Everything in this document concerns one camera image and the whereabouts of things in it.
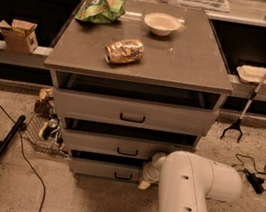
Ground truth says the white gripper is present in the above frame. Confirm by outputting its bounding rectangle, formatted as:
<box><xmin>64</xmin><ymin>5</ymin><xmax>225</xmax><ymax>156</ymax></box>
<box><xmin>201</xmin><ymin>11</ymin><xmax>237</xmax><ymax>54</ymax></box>
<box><xmin>138</xmin><ymin>152</ymin><xmax>166</xmax><ymax>190</ymax></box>

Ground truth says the grey bottom drawer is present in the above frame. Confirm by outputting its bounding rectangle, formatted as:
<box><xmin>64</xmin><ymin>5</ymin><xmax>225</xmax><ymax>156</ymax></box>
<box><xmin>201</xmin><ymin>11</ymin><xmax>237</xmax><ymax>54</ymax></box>
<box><xmin>69</xmin><ymin>158</ymin><xmax>142</xmax><ymax>182</ymax></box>

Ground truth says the grey drawer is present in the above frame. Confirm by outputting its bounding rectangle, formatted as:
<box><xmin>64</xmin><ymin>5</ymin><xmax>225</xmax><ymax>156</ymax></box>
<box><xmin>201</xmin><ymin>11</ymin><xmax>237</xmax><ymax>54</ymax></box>
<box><xmin>62</xmin><ymin>129</ymin><xmax>194</xmax><ymax>160</ymax></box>
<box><xmin>69</xmin><ymin>158</ymin><xmax>142</xmax><ymax>182</ymax></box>
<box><xmin>52</xmin><ymin>88</ymin><xmax>218</xmax><ymax>136</ymax></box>

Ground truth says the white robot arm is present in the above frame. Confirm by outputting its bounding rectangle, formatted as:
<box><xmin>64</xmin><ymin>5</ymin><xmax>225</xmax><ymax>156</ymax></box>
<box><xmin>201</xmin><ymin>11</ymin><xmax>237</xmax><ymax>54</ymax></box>
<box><xmin>138</xmin><ymin>151</ymin><xmax>242</xmax><ymax>212</ymax></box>

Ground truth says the grey middle drawer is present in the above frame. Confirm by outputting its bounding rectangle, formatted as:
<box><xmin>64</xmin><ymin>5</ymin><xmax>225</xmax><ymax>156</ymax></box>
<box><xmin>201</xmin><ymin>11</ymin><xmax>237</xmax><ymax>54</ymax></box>
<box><xmin>62</xmin><ymin>129</ymin><xmax>194</xmax><ymax>160</ymax></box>

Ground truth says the grey top drawer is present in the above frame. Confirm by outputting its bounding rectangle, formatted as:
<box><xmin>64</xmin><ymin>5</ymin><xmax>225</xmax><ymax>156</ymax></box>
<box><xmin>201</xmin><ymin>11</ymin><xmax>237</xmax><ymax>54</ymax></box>
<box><xmin>52</xmin><ymin>88</ymin><xmax>218</xmax><ymax>136</ymax></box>

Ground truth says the grey drawer cabinet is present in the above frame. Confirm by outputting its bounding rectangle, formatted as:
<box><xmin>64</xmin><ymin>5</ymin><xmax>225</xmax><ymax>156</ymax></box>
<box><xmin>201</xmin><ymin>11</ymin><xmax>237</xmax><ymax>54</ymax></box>
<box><xmin>25</xmin><ymin>0</ymin><xmax>246</xmax><ymax>203</ymax></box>

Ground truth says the crushed orange soda can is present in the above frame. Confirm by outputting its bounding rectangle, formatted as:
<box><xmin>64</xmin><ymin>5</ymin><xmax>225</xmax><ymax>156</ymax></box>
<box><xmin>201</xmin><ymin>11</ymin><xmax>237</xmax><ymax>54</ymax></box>
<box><xmin>104</xmin><ymin>39</ymin><xmax>144</xmax><ymax>65</ymax></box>

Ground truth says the white takeout tray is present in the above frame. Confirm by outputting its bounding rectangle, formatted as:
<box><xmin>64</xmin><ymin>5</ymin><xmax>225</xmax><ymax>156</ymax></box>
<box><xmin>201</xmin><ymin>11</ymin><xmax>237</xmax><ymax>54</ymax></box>
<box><xmin>236</xmin><ymin>65</ymin><xmax>266</xmax><ymax>85</ymax></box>

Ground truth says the white paper bowl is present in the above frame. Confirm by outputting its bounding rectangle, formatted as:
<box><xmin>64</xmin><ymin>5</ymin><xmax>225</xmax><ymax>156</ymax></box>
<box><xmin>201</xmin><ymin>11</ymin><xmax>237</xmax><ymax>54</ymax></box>
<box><xmin>144</xmin><ymin>12</ymin><xmax>180</xmax><ymax>37</ymax></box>

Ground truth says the green chip bag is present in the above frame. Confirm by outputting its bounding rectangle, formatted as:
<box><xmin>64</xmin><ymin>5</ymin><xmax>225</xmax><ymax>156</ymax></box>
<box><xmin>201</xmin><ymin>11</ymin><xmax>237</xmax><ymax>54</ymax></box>
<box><xmin>75</xmin><ymin>0</ymin><xmax>126</xmax><ymax>24</ymax></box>

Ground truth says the small cardboard box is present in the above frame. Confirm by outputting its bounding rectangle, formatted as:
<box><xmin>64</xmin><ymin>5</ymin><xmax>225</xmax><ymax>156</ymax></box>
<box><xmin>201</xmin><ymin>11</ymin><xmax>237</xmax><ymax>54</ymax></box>
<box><xmin>0</xmin><ymin>19</ymin><xmax>38</xmax><ymax>54</ymax></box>

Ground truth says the reacher grabber tool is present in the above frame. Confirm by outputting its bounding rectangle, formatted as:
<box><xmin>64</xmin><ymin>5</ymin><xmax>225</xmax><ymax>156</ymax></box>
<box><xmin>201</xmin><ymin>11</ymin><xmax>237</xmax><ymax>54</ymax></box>
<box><xmin>220</xmin><ymin>71</ymin><xmax>266</xmax><ymax>142</ymax></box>

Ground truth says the wire basket with trash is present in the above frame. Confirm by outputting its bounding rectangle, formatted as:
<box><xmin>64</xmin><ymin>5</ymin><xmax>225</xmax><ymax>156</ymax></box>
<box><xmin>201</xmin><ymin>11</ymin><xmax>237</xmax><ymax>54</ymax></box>
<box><xmin>24</xmin><ymin>88</ymin><xmax>68</xmax><ymax>158</ymax></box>

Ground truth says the black power adapter with cable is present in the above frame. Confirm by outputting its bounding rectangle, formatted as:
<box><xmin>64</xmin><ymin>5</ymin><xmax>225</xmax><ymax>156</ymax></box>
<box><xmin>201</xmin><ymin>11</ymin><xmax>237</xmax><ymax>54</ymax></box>
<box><xmin>227</xmin><ymin>122</ymin><xmax>266</xmax><ymax>196</ymax></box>

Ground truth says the black floor cable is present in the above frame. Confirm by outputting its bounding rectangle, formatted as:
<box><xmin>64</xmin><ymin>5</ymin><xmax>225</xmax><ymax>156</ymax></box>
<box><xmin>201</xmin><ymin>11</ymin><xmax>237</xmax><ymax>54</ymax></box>
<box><xmin>0</xmin><ymin>58</ymin><xmax>68</xmax><ymax>212</ymax></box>

